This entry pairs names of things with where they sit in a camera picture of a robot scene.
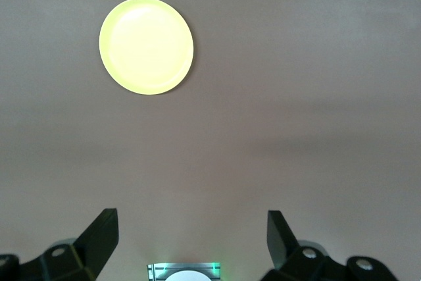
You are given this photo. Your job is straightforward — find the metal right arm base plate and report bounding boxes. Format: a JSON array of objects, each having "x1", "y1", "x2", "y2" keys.
[{"x1": 145, "y1": 261, "x2": 222, "y2": 281}]

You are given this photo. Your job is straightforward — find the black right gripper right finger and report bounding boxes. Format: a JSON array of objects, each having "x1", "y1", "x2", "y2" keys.
[{"x1": 261, "y1": 210, "x2": 401, "y2": 281}]

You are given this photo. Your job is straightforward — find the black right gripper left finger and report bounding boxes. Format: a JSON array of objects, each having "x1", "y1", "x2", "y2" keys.
[{"x1": 0, "y1": 208, "x2": 120, "y2": 281}]

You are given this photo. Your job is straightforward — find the brown table cover sheet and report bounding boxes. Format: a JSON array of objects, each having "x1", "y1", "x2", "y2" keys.
[{"x1": 0, "y1": 0, "x2": 421, "y2": 281}]

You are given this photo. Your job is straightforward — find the yellow round plate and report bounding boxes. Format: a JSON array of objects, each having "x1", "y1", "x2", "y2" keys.
[{"x1": 98, "y1": 0, "x2": 195, "y2": 95}]

